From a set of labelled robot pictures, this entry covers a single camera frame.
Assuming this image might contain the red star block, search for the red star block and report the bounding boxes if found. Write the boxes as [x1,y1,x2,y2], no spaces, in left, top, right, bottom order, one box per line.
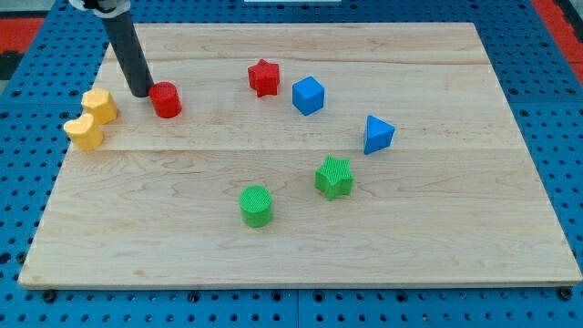
[248,59,280,97]

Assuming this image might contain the green cylinder block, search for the green cylinder block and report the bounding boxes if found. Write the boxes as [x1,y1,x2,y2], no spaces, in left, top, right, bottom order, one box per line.
[239,185,273,228]

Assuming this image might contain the blue cube block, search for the blue cube block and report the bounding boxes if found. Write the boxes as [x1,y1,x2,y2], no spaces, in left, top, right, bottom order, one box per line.
[292,76,325,116]

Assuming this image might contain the green star block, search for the green star block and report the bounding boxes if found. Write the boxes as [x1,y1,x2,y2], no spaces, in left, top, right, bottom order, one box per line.
[314,155,354,200]

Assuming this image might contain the blue triangle block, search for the blue triangle block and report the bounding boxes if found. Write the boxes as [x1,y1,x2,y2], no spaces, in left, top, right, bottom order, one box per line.
[363,115,395,155]

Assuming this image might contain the light wooden board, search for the light wooden board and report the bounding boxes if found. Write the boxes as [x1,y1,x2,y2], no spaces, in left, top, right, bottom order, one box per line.
[19,23,582,290]

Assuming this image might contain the yellow heart block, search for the yellow heart block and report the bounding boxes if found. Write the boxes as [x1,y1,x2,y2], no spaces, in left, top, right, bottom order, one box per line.
[63,113,104,150]

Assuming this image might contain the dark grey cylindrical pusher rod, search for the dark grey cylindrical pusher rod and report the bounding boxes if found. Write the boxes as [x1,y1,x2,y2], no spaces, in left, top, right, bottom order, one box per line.
[99,3,153,97]

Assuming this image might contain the yellow hexagon block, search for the yellow hexagon block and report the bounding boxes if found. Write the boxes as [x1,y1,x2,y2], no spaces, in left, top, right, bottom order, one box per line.
[81,87,118,125]

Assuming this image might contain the red cylinder block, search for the red cylinder block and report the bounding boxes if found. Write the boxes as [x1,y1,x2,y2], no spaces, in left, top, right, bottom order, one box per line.
[148,81,182,118]

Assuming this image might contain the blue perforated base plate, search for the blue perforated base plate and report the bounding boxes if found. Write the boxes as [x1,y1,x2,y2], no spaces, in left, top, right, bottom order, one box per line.
[1,1,582,327]

